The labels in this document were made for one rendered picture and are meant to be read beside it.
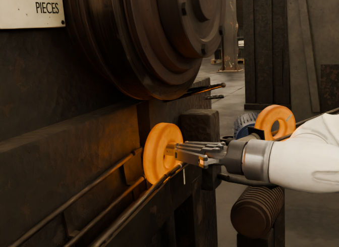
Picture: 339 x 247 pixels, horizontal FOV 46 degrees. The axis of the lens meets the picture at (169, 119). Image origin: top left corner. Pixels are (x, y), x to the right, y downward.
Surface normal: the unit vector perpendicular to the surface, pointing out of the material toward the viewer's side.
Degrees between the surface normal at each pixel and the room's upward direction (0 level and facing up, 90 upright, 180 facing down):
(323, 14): 90
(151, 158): 79
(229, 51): 90
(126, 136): 90
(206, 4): 90
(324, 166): 66
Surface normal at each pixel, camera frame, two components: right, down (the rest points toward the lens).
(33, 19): 0.89, 0.04
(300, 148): -0.28, -0.70
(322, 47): -0.65, 0.21
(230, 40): -0.45, 0.22
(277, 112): 0.47, 0.16
